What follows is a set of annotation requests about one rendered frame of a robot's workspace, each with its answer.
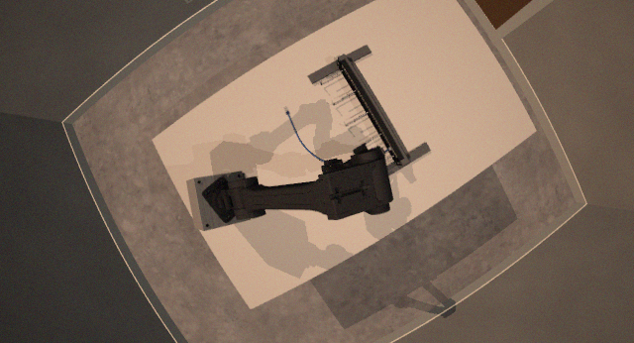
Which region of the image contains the black patch panel rack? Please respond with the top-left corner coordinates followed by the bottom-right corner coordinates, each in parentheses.
top-left (308, 45), bottom-right (431, 176)

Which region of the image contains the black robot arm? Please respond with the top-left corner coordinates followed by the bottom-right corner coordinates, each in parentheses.
top-left (202, 146), bottom-right (393, 223)

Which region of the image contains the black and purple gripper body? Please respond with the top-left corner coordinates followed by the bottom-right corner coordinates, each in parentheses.
top-left (353, 143), bottom-right (367, 154)

